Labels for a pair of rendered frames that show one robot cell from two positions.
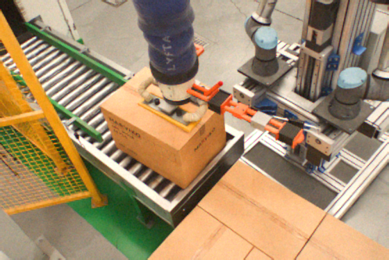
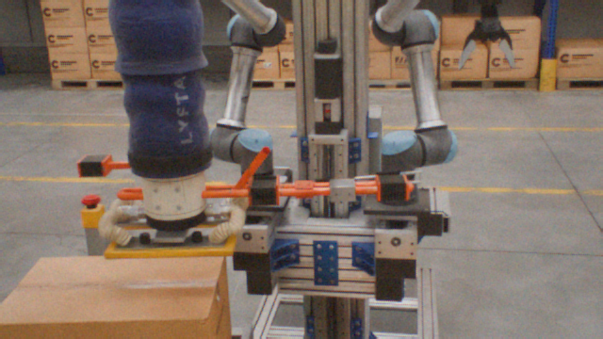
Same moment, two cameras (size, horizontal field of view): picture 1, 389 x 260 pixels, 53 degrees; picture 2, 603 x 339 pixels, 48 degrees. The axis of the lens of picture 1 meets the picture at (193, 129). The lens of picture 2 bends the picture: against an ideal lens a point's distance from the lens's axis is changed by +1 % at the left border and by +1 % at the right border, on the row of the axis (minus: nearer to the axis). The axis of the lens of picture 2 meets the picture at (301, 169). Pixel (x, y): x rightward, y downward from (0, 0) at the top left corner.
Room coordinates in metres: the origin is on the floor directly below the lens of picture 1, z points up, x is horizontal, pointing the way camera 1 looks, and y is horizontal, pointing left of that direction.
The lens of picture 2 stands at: (-0.12, 0.97, 1.90)
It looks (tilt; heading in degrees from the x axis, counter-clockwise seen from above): 19 degrees down; 317
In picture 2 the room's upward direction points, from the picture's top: 2 degrees counter-clockwise
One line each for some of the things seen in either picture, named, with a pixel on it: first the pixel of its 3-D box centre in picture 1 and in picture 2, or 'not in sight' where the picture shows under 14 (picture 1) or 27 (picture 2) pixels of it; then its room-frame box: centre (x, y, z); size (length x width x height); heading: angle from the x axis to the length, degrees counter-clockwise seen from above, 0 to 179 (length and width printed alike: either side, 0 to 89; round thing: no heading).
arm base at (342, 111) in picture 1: (345, 101); (398, 185); (1.24, -0.75, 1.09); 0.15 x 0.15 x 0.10
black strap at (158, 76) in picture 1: (174, 62); (171, 153); (1.40, 0.04, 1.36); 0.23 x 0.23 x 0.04
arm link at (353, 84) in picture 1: (351, 84); (399, 152); (1.24, -0.76, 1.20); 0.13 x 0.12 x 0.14; 67
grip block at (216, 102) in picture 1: (219, 101); (264, 190); (1.23, -0.14, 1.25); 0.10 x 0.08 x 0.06; 135
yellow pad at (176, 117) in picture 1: (168, 108); (171, 241); (1.33, 0.11, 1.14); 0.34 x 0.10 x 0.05; 45
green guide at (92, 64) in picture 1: (84, 54); not in sight; (2.63, 0.78, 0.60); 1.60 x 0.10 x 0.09; 42
